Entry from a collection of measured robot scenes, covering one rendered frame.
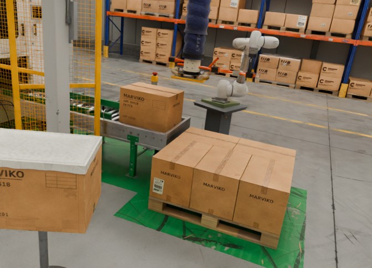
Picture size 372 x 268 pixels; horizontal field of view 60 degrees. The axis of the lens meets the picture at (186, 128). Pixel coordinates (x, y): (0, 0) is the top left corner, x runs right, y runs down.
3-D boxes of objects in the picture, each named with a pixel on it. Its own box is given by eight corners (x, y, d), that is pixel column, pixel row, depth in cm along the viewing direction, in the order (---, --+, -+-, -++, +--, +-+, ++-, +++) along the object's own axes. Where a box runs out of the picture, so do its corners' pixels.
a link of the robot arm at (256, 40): (250, 47, 307) (263, 48, 309) (253, 30, 302) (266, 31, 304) (246, 46, 317) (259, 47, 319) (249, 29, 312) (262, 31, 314)
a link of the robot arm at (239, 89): (227, 92, 415) (243, 93, 418) (230, 99, 402) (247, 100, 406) (243, 35, 368) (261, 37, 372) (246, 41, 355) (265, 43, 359)
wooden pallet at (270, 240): (147, 209, 305) (148, 195, 301) (185, 168, 395) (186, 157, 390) (276, 250, 269) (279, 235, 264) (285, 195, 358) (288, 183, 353)
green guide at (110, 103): (31, 89, 451) (30, 83, 448) (36, 88, 460) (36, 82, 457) (131, 112, 402) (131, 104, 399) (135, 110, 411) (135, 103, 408)
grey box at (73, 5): (55, 37, 272) (53, -1, 262) (58, 36, 277) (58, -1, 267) (73, 40, 266) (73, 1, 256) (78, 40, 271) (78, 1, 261)
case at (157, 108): (118, 121, 365) (119, 87, 352) (137, 113, 400) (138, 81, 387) (166, 133, 345) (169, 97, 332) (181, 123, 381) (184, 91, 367)
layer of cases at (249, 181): (149, 195, 301) (151, 156, 287) (186, 157, 390) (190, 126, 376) (279, 235, 264) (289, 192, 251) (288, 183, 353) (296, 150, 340)
